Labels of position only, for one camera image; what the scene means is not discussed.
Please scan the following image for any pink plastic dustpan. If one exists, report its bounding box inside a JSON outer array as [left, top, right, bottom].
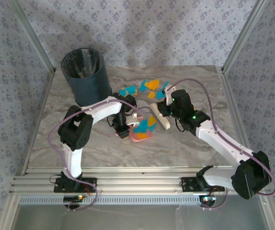
[[115, 116, 155, 144]]

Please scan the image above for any cream hand brush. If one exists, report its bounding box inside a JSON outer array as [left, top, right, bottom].
[[148, 102, 171, 131]]

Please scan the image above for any dark blue waste bin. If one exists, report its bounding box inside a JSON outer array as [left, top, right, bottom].
[[60, 47, 113, 108]]

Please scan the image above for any clear plastic bin liner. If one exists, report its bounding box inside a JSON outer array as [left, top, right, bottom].
[[62, 49, 103, 79]]

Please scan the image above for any small circuit board with LED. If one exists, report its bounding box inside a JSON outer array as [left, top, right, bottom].
[[199, 195, 217, 203], [63, 195, 84, 202]]

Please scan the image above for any metal sheet panel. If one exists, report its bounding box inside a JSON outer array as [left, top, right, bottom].
[[9, 194, 275, 230]]

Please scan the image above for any grey metal bracket with cable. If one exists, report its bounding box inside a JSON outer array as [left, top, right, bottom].
[[126, 113, 141, 127]]

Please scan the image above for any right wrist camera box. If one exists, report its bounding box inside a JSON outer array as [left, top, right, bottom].
[[164, 85, 178, 106]]

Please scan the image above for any aluminium table side rail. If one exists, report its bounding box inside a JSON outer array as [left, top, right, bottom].
[[19, 68, 57, 177], [219, 68, 258, 174]]

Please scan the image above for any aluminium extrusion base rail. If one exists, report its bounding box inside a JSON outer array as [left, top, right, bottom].
[[9, 166, 272, 195]]

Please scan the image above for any grey slotted cable duct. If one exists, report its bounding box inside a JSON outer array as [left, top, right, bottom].
[[19, 194, 202, 206]]

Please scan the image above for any aluminium frame post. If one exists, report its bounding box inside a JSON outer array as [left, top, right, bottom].
[[220, 0, 272, 73], [6, 0, 57, 74]]

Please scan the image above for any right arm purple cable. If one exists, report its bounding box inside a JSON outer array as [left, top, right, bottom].
[[168, 78, 275, 211]]

